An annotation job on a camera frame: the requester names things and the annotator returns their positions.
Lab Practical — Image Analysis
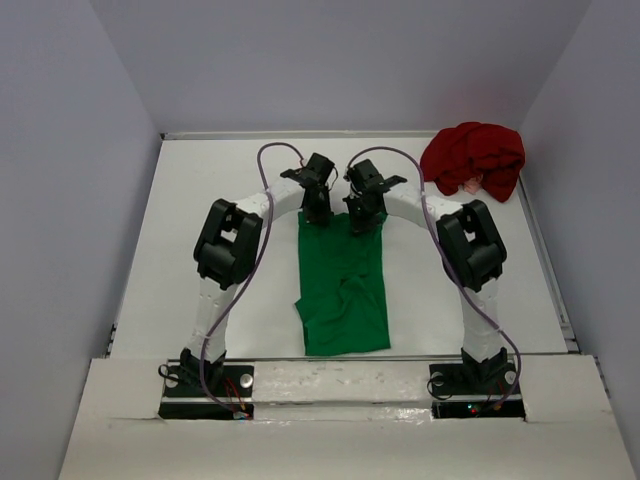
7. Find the green t shirt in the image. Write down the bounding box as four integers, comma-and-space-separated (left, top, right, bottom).
295, 213, 391, 357

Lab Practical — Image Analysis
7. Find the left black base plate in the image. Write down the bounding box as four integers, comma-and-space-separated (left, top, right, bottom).
158, 363, 255, 421

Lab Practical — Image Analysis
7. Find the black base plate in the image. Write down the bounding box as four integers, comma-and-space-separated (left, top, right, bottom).
427, 363, 526, 420
158, 363, 255, 421

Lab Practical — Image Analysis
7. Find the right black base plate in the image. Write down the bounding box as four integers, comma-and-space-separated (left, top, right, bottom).
427, 363, 526, 420

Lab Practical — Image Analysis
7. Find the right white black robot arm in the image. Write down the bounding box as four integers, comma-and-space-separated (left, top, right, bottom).
344, 159, 521, 402

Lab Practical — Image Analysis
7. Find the red t shirt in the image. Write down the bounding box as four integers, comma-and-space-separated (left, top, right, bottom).
420, 122, 526, 203

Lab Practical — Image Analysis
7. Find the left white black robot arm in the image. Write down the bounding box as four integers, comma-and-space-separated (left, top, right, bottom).
158, 153, 337, 399

